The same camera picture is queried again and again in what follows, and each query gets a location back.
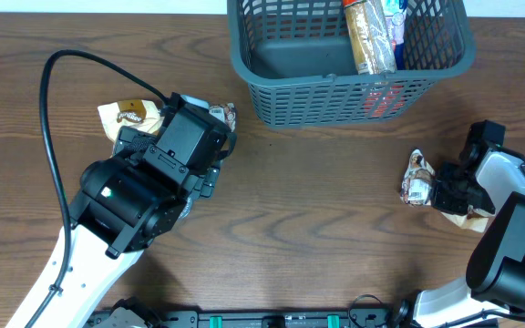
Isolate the beige PanBee snack bag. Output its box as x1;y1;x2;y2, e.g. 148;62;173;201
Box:
98;99;163;156

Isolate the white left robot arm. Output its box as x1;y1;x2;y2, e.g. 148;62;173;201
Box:
8;103;236;327

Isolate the tissue pocket pack bundle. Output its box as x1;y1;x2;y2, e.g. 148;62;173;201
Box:
381;0;407;70

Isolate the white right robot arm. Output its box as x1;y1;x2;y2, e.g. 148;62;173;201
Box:
406;120;525;327

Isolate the black mounting rail base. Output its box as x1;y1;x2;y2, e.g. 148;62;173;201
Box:
84;308;409;328

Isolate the grey plastic lattice basket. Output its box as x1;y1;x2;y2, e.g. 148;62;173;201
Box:
227;0;476;128

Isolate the orange cracker sleeve package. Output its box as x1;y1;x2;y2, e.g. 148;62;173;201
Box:
343;0;396;75

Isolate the beige cookie bag with barcode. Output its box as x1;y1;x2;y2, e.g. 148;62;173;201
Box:
400;149;493;233

